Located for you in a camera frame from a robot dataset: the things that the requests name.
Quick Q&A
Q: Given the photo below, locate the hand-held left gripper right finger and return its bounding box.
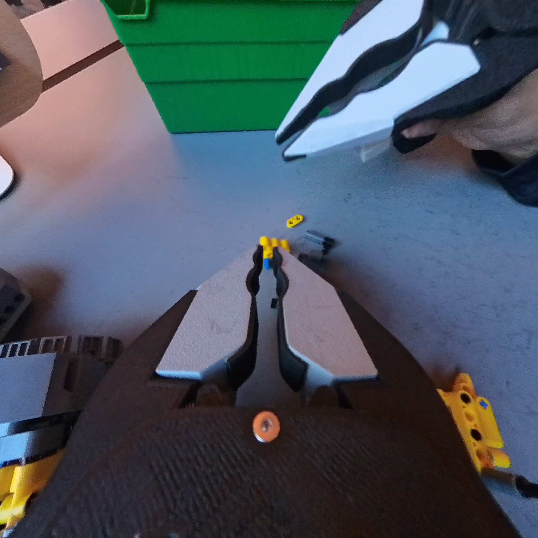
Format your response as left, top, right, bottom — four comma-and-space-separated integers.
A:
273, 248, 379, 394

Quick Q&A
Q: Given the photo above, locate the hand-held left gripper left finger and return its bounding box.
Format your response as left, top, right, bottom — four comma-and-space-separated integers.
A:
156, 246, 259, 392

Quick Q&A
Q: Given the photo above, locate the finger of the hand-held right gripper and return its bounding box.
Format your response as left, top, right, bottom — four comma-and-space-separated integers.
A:
282, 42, 482, 162
274, 0, 427, 145

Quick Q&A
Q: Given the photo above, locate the small yellow black brick assembly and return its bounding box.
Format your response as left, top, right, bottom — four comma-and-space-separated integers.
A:
296, 229, 336, 273

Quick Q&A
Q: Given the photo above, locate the yellow clip with blue pin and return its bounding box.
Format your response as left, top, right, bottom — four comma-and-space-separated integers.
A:
258, 235, 291, 270

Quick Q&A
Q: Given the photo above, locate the green plastic bin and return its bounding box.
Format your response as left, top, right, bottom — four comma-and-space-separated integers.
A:
99, 0, 362, 134

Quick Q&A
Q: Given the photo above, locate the toy brick robot model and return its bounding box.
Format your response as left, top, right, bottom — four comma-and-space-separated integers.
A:
0, 334, 122, 530

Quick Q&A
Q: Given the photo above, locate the person's right forearm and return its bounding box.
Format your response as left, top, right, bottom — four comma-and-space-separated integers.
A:
471, 149, 538, 207

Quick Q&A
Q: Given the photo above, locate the grey desk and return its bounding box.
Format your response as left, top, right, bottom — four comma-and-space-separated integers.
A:
0, 0, 538, 538

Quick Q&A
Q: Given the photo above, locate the person's right hand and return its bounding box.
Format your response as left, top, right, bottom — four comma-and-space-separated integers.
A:
399, 76, 538, 159

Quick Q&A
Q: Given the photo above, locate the yellow brick beam assembly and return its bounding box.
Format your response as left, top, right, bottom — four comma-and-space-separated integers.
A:
437, 373, 538, 501

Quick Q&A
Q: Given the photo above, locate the wooden instruction sheet board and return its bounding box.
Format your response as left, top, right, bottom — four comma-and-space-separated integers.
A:
0, 0, 45, 200

